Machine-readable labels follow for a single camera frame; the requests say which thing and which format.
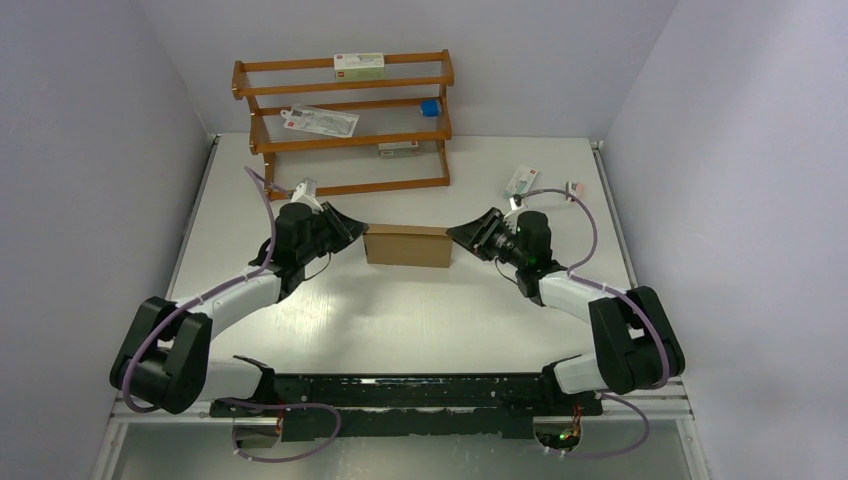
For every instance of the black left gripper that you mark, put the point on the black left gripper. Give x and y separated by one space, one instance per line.
344 230

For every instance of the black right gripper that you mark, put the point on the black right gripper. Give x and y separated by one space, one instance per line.
478 235

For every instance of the brown cardboard box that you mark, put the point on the brown cardboard box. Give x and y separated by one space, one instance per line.
406 245

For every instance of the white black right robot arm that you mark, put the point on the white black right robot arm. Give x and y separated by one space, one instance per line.
634 345

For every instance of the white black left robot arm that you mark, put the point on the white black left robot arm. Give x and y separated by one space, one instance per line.
164 360

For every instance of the small grey box lower shelf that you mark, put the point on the small grey box lower shelf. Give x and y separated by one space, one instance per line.
401 149

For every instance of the white green box top shelf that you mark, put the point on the white green box top shelf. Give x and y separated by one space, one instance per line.
349 67

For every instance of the white teal small carton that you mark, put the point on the white teal small carton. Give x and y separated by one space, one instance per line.
521 181

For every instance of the small pink stapler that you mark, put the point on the small pink stapler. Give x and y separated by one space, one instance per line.
574 189

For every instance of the orange wooden shelf rack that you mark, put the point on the orange wooden shelf rack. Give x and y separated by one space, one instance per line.
385 125

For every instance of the clear plastic blister pack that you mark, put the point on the clear plastic blister pack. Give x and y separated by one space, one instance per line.
319 121

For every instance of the blue white small roll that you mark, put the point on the blue white small roll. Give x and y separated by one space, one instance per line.
431 108

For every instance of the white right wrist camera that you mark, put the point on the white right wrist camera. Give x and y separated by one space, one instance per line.
517 207

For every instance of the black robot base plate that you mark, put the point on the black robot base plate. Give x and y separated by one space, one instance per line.
312 406

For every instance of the aluminium table frame rail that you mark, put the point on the aluminium table frame rail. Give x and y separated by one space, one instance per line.
518 394

